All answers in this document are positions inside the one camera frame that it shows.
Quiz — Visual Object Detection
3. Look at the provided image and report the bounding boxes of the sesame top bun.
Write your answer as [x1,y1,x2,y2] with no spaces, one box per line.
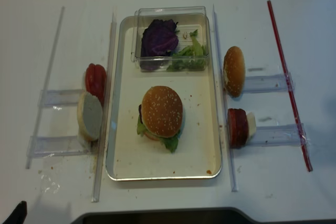
[141,86,183,137]

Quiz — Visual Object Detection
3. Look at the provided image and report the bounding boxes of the sesame bun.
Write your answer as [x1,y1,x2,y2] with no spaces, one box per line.
[223,46,245,98]
[141,86,183,137]

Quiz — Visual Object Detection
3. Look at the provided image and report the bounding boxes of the green lettuce on burger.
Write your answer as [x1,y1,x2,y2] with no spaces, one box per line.
[136,116,181,153]

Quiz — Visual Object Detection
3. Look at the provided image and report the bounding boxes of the green lettuce in container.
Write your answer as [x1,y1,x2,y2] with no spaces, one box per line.
[166,29,207,71]

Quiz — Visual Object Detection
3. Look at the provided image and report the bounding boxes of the red tomato slices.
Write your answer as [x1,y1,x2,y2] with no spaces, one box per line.
[85,63,107,106]

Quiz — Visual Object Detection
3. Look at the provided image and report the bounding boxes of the white cheese slice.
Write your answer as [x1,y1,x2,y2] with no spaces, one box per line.
[246,112,257,139]

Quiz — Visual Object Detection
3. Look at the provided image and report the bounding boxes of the purple cabbage leaf on burger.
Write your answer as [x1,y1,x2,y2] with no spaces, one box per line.
[139,104,143,124]

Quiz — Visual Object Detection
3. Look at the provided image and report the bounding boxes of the clear plastic container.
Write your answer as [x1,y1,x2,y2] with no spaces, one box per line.
[131,6,210,72]

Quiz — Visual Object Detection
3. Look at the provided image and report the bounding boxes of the purple cabbage leaf in container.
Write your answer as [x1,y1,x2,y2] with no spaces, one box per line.
[141,19,179,58]

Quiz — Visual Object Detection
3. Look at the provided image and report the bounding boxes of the silver metal baking tray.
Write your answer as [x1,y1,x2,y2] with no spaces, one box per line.
[106,16,222,181]

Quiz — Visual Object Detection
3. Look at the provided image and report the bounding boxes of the white bun half left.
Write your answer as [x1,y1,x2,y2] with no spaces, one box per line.
[77,92,103,141]

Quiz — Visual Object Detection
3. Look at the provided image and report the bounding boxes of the clear holder upper right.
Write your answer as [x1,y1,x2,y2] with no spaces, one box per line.
[243,73,294,93]

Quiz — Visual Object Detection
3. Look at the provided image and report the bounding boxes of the clear holder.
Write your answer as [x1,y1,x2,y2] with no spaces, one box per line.
[243,73,294,93]
[27,135,95,158]
[246,124,307,147]
[38,89,84,108]

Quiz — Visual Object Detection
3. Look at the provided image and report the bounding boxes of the clear holder upper left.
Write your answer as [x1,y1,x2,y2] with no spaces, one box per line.
[38,89,84,108]

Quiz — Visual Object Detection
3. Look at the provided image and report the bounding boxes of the clear holder lower right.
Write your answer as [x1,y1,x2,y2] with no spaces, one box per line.
[246,124,307,147]

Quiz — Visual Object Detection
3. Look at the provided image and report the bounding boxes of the red plastic strip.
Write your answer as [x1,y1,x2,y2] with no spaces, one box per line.
[267,0,313,172]

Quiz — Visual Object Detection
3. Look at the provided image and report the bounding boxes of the clear strip far left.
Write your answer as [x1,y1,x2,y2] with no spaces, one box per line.
[25,6,65,169]

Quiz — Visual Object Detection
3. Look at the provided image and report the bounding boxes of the clear holder lower left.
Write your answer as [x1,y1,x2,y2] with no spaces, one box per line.
[27,135,95,158]

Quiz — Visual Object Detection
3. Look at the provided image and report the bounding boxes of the black object bottom left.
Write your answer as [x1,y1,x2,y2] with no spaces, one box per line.
[3,201,27,224]

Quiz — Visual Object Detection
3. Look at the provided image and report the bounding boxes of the clear rail left of tray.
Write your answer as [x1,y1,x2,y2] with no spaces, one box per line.
[91,10,117,203]

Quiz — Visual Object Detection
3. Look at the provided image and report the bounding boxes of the clear rail of tray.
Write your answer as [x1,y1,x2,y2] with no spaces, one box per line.
[212,5,238,192]
[91,10,117,203]

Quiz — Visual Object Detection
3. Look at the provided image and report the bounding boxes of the clear rail right of tray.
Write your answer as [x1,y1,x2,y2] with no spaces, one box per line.
[212,5,238,192]

